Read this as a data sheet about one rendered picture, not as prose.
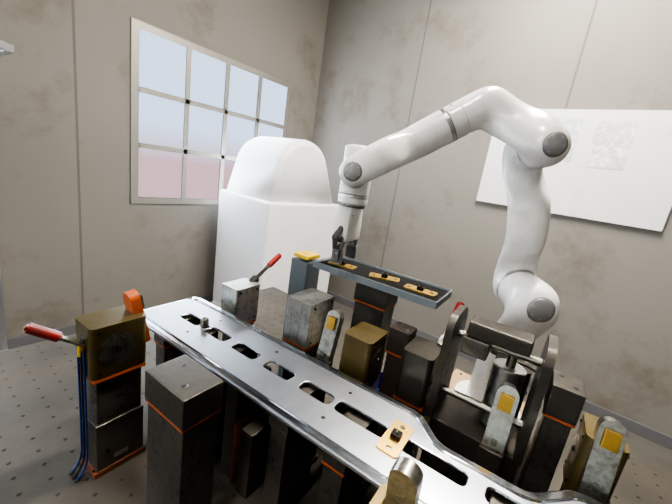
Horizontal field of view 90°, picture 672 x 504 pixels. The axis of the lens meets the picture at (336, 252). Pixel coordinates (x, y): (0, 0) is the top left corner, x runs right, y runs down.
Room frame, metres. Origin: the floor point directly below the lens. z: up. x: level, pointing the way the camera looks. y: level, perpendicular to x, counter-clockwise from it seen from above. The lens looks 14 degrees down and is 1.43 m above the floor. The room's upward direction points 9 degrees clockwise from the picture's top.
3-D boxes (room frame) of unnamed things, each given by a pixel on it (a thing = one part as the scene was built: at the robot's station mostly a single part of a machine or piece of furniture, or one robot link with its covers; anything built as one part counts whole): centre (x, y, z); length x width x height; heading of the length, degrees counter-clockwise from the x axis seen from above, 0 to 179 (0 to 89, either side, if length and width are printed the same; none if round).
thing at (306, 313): (0.81, 0.04, 0.90); 0.13 x 0.08 x 0.41; 148
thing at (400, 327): (0.72, -0.18, 0.90); 0.05 x 0.05 x 0.40; 58
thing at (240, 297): (0.95, 0.26, 0.88); 0.12 x 0.07 x 0.36; 148
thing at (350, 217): (0.95, -0.02, 1.29); 0.10 x 0.07 x 0.11; 155
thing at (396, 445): (0.49, -0.15, 1.01); 0.08 x 0.04 x 0.01; 148
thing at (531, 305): (0.87, -0.53, 1.11); 0.19 x 0.12 x 0.24; 174
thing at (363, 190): (0.95, -0.02, 1.44); 0.09 x 0.08 x 0.13; 173
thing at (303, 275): (1.03, 0.09, 0.92); 0.08 x 0.08 x 0.44; 58
